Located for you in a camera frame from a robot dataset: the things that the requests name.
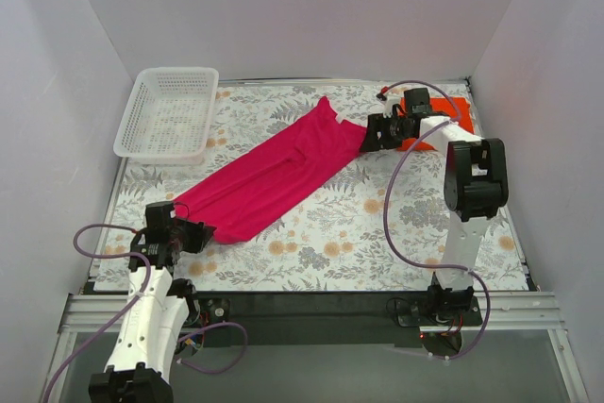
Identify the pink t shirt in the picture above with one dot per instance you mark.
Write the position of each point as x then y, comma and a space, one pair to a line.
246, 196

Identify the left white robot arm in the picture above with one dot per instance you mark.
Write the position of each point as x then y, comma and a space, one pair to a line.
139, 365

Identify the white plastic basket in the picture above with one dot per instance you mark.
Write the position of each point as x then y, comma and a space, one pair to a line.
168, 116

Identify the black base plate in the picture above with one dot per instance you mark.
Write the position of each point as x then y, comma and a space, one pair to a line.
324, 318

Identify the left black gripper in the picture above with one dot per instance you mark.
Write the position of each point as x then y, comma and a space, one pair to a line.
187, 237

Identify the floral table mat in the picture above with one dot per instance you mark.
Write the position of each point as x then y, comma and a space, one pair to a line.
371, 227

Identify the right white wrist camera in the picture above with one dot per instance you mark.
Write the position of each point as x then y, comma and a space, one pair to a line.
392, 105

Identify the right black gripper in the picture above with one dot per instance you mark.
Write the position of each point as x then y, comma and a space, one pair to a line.
382, 130

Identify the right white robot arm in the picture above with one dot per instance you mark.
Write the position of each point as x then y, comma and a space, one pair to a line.
475, 189

